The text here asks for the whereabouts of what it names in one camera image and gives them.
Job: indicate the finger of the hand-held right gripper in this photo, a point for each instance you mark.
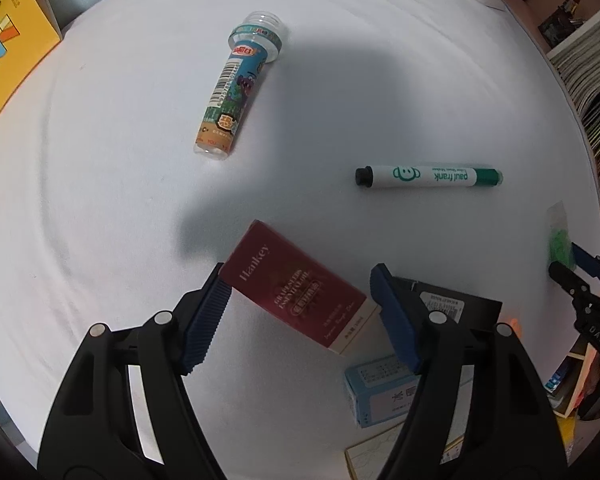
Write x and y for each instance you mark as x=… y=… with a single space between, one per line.
x=572 y=285
x=587 y=260

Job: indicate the maroon carton box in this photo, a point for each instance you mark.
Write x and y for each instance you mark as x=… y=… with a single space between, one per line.
x=290 y=290

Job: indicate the green and white marker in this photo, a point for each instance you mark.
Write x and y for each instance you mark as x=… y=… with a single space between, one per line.
x=430 y=176

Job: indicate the clear bottle with colourful label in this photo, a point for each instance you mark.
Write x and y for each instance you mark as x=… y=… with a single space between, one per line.
x=235 y=90

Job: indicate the row of shelved books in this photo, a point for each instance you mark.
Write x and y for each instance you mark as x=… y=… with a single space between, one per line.
x=595 y=70

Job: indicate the yellow picture book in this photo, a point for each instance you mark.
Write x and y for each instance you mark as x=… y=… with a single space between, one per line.
x=15 y=60

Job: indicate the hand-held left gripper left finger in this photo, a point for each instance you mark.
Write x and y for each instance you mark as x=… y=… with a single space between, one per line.
x=205 y=325

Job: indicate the wooden bookshelf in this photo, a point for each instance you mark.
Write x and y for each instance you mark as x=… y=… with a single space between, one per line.
x=525 y=15

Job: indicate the light blue carton box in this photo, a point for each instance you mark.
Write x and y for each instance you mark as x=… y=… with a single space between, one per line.
x=375 y=395

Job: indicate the black pen holder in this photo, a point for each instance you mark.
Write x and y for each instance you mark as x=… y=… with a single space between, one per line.
x=560 y=22

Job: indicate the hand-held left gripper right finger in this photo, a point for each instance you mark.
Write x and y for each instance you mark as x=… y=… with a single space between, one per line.
x=395 y=310

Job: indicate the clear bag with green beads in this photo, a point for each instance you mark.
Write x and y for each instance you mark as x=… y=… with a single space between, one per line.
x=560 y=245

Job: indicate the black card packet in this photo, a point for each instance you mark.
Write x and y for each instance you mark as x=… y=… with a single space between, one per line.
x=475 y=310

